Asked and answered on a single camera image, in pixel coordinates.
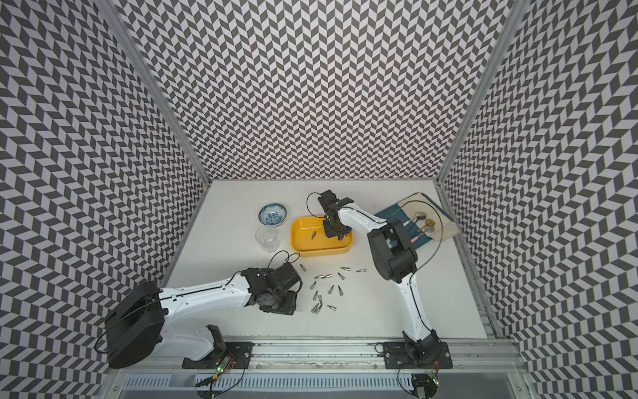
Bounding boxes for pink handled spoon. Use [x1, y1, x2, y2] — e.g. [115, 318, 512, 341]
[410, 225, 435, 244]

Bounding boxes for teal blue tray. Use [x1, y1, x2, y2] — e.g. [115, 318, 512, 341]
[374, 192, 452, 248]

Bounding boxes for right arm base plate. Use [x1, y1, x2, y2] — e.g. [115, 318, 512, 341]
[381, 342, 454, 370]

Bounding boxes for aluminium front rail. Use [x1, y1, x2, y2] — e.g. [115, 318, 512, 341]
[106, 337, 529, 375]

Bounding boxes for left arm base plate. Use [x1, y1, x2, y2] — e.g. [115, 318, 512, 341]
[181, 342, 254, 370]

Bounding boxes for beige cloth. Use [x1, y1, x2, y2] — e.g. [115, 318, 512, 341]
[398, 193, 461, 244]

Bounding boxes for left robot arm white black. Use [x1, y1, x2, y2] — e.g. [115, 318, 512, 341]
[103, 262, 303, 369]

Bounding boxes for blue white patterned bowl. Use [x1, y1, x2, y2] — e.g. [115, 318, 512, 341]
[258, 203, 287, 227]

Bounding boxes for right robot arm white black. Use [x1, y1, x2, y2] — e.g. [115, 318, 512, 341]
[318, 191, 443, 366]

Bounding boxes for clear plastic cup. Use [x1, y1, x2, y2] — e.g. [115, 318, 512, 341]
[255, 226, 280, 253]

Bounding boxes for silver bit cluster lower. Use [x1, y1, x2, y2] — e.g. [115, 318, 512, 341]
[312, 295, 322, 314]

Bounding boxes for white spoon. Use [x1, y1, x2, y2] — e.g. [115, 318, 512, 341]
[410, 212, 427, 224]

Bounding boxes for yellow plastic storage box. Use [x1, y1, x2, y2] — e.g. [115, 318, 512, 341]
[290, 216, 354, 258]

